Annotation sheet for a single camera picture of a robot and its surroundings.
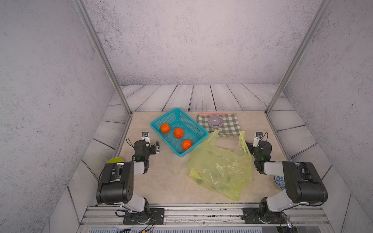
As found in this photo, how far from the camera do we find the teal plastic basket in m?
0.99

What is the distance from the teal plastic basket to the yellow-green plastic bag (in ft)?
0.37

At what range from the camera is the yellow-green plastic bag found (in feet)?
2.53
